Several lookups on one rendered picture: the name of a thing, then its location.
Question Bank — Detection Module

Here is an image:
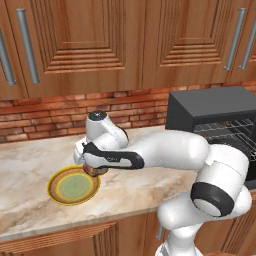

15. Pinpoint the brown chicken drumstick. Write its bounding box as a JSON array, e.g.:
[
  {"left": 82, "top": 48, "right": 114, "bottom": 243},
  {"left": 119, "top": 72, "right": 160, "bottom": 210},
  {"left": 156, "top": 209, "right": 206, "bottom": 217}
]
[{"left": 82, "top": 162, "right": 109, "bottom": 178}]

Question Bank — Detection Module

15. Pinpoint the grey cupboard door handle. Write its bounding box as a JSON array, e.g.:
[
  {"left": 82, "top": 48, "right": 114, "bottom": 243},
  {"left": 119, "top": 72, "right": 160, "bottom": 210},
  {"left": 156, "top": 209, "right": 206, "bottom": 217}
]
[
  {"left": 15, "top": 7, "right": 41, "bottom": 85},
  {"left": 223, "top": 7, "right": 248, "bottom": 71},
  {"left": 237, "top": 19, "right": 256, "bottom": 71},
  {"left": 0, "top": 25, "right": 17, "bottom": 86}
]

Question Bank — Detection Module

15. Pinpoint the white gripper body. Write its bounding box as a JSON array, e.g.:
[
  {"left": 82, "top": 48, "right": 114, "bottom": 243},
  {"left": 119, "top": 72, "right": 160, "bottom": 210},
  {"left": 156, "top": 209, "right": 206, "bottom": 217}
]
[{"left": 73, "top": 140, "right": 88, "bottom": 166}]

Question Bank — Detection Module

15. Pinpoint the black toaster oven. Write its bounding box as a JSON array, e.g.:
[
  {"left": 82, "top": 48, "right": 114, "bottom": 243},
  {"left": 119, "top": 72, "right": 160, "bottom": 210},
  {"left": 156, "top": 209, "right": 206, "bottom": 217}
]
[{"left": 165, "top": 85, "right": 256, "bottom": 191}]

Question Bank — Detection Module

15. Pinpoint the yellow rimmed green plate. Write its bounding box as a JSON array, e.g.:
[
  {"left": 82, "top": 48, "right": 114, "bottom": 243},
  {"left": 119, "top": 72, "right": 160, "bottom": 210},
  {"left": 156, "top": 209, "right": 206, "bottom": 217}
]
[{"left": 46, "top": 165, "right": 102, "bottom": 207}]

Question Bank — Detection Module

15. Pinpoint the wooden base cupboard door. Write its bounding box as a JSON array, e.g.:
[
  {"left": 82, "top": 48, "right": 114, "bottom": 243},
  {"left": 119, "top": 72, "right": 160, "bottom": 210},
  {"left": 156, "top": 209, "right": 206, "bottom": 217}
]
[
  {"left": 194, "top": 190, "right": 256, "bottom": 256},
  {"left": 116, "top": 211, "right": 168, "bottom": 256},
  {"left": 0, "top": 221, "right": 120, "bottom": 256}
]

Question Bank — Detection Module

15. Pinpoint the wooden wall cupboard door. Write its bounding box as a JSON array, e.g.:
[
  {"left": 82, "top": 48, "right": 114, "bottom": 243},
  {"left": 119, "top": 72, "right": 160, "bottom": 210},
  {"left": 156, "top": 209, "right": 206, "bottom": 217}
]
[
  {"left": 141, "top": 0, "right": 250, "bottom": 90},
  {"left": 4, "top": 0, "right": 147, "bottom": 99},
  {"left": 229, "top": 0, "right": 256, "bottom": 84},
  {"left": 0, "top": 0, "right": 29, "bottom": 101}
]

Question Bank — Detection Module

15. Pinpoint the grey base cupboard handle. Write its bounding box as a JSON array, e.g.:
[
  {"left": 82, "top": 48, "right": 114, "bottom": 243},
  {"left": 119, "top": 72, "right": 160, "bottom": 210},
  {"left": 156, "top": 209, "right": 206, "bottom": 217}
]
[{"left": 156, "top": 222, "right": 165, "bottom": 242}]

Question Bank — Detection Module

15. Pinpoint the wire toaster oven rack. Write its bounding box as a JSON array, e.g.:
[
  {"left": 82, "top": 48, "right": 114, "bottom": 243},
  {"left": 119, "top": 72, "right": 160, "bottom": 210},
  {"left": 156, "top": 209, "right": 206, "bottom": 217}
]
[
  {"left": 211, "top": 131, "right": 256, "bottom": 160},
  {"left": 194, "top": 117, "right": 256, "bottom": 136}
]

